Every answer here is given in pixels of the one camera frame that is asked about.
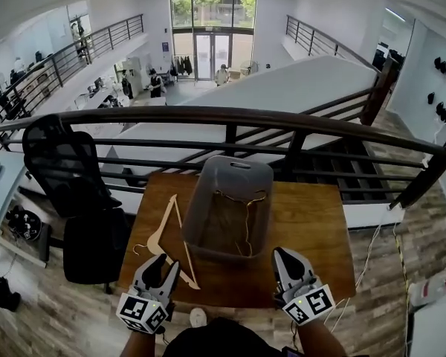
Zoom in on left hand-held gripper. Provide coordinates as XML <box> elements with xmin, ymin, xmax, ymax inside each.
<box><xmin>115</xmin><ymin>254</ymin><xmax>181</xmax><ymax>335</ymax></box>

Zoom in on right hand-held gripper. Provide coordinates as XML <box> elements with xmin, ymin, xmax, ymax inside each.
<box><xmin>271</xmin><ymin>247</ymin><xmax>336</xmax><ymax>327</ymax></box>

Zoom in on light wooden hanger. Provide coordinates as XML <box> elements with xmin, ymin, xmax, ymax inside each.
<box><xmin>132</xmin><ymin>194</ymin><xmax>201</xmax><ymax>292</ymax></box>

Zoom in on translucent white plastic bin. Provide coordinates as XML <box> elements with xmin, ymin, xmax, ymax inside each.
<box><xmin>181</xmin><ymin>155</ymin><xmax>275</xmax><ymax>268</ymax></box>

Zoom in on brown wire hanger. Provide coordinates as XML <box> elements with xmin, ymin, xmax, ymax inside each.
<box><xmin>212</xmin><ymin>188</ymin><xmax>271</xmax><ymax>259</ymax></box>

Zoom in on person's right forearm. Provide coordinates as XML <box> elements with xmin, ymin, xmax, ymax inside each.
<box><xmin>294</xmin><ymin>318</ymin><xmax>347</xmax><ymax>357</ymax></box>

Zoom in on person's left forearm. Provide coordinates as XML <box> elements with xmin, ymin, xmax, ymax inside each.
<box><xmin>119</xmin><ymin>329</ymin><xmax>158</xmax><ymax>357</ymax></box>

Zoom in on dark coats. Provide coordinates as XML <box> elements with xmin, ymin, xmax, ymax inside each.
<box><xmin>169</xmin><ymin>54</ymin><xmax>193</xmax><ymax>77</ymax></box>

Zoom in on person's white shoe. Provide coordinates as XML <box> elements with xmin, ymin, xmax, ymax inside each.
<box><xmin>189</xmin><ymin>306</ymin><xmax>208</xmax><ymax>329</ymax></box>

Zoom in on black mesh office chair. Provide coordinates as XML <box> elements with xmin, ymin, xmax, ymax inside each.
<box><xmin>22</xmin><ymin>113</ymin><xmax>132</xmax><ymax>296</ymax></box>

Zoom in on person's black shirt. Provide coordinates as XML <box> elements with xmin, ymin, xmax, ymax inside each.
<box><xmin>163</xmin><ymin>316</ymin><xmax>297</xmax><ymax>357</ymax></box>

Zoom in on dark staircase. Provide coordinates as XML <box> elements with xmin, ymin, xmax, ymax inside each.
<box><xmin>293</xmin><ymin>139</ymin><xmax>417</xmax><ymax>204</ymax></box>

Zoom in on white plastic bag red print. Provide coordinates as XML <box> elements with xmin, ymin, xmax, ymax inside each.
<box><xmin>408</xmin><ymin>266</ymin><xmax>446</xmax><ymax>309</ymax></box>

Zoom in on black round basket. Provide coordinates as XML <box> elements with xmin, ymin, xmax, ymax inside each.
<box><xmin>5</xmin><ymin>205</ymin><xmax>42</xmax><ymax>242</ymax></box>

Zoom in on black bag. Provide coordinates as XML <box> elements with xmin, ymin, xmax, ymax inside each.
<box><xmin>0</xmin><ymin>269</ymin><xmax>22</xmax><ymax>312</ymax></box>

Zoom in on dark railing with wooden handrail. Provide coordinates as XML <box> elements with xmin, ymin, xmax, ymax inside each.
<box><xmin>0</xmin><ymin>106</ymin><xmax>446</xmax><ymax>210</ymax></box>

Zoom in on white-legged pale blue table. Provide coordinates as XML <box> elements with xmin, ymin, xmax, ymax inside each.
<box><xmin>0</xmin><ymin>149</ymin><xmax>28</xmax><ymax>239</ymax></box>

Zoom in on black metal mezzanine railing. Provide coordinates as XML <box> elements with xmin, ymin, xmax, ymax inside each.
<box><xmin>0</xmin><ymin>13</ymin><xmax>145</xmax><ymax>141</ymax></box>
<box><xmin>285</xmin><ymin>14</ymin><xmax>380</xmax><ymax>72</ymax></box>

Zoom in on large glass window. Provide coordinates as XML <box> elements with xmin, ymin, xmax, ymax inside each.
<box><xmin>169</xmin><ymin>0</ymin><xmax>257</xmax><ymax>82</ymax></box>

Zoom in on white cable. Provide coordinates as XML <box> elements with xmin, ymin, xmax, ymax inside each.
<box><xmin>329</xmin><ymin>206</ymin><xmax>399</xmax><ymax>336</ymax></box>

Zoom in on group of black wall-hung devices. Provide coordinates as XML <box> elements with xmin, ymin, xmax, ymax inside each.
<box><xmin>426</xmin><ymin>56</ymin><xmax>446</xmax><ymax>125</ymax></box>

